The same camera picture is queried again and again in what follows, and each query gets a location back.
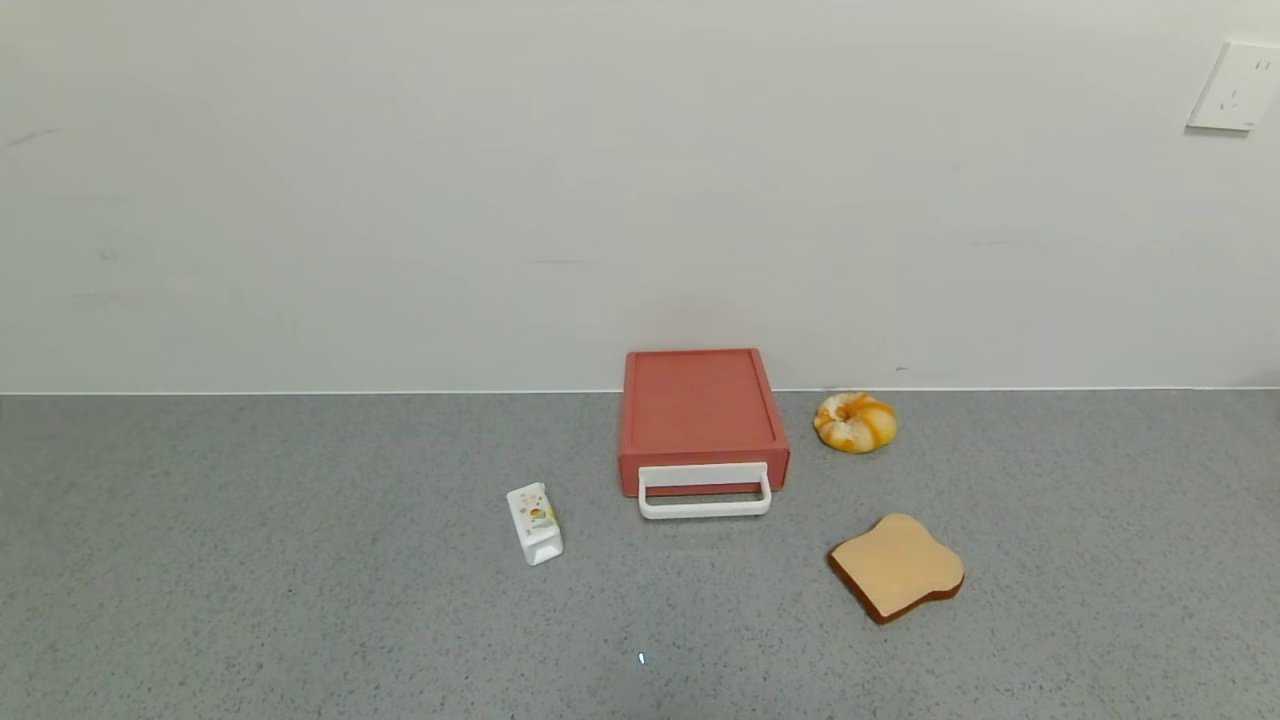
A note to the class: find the small white milk carton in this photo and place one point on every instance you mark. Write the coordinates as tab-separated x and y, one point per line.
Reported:
535	525

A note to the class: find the white wall socket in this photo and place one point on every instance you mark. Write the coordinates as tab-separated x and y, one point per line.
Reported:
1235	88

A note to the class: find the red drawer cabinet shell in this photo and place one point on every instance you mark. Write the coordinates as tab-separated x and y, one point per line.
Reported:
700	400

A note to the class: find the orange striped bagel bread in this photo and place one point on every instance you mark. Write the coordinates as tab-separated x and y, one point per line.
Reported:
855	425

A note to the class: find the toast bread slice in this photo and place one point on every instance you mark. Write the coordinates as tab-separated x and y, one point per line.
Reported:
895	565

